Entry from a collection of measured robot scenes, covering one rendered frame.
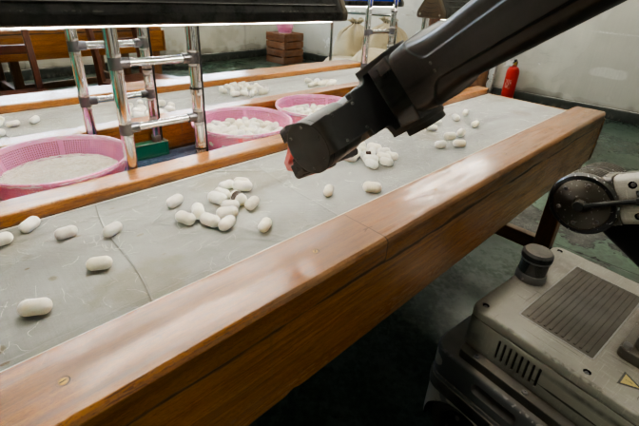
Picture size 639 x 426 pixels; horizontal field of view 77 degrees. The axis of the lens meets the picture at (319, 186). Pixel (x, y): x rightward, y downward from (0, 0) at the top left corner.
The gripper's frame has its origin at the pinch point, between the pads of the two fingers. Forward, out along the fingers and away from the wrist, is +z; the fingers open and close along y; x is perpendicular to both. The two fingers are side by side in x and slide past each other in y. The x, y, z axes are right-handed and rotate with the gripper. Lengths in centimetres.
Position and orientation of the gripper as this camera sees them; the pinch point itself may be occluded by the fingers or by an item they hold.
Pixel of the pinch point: (289, 164)
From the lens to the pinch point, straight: 60.6
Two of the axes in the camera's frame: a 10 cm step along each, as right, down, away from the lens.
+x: 4.1, 9.1, -0.6
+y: -7.3, 2.9, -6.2
